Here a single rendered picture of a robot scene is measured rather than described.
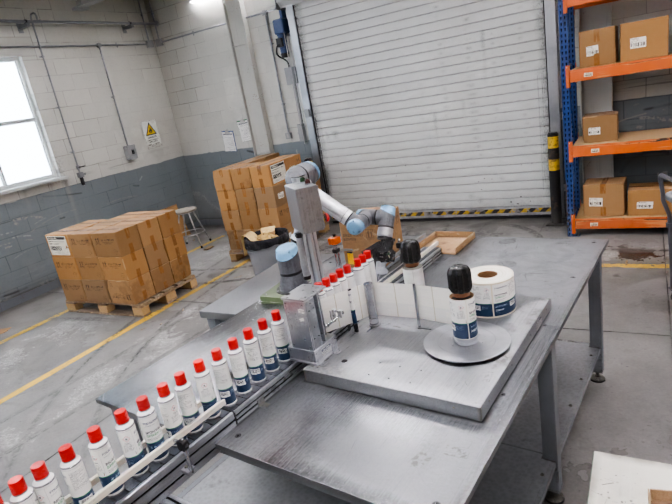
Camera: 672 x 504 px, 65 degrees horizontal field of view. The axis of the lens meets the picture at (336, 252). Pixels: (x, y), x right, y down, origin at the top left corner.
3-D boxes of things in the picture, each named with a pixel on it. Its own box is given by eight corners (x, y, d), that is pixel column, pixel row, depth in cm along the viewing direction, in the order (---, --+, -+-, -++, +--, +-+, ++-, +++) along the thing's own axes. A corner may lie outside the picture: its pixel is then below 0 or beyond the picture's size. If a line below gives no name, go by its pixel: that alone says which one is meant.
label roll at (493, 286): (487, 323, 201) (484, 288, 197) (455, 307, 219) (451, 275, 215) (527, 306, 209) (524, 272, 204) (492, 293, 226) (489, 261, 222)
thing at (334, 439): (450, 538, 120) (449, 531, 120) (96, 403, 209) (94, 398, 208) (608, 242, 279) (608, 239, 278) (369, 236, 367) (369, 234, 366)
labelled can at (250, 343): (259, 385, 186) (247, 333, 180) (249, 382, 189) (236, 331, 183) (269, 377, 190) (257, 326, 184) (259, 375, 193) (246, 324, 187)
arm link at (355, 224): (281, 166, 249) (365, 223, 241) (292, 161, 258) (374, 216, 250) (272, 186, 255) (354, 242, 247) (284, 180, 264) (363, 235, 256)
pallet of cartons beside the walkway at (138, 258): (199, 285, 590) (179, 208, 564) (143, 318, 521) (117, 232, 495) (126, 283, 648) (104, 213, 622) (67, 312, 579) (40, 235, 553)
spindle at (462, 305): (473, 347, 183) (465, 271, 175) (449, 344, 189) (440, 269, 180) (482, 336, 190) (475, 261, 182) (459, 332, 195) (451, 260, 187)
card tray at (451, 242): (455, 254, 296) (455, 247, 295) (414, 252, 311) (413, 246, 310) (475, 237, 318) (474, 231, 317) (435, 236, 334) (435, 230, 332)
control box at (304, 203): (303, 235, 214) (294, 189, 208) (292, 227, 229) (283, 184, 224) (326, 229, 217) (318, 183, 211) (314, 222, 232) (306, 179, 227)
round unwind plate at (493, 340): (494, 371, 169) (493, 368, 169) (409, 357, 187) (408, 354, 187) (522, 329, 192) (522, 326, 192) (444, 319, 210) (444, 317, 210)
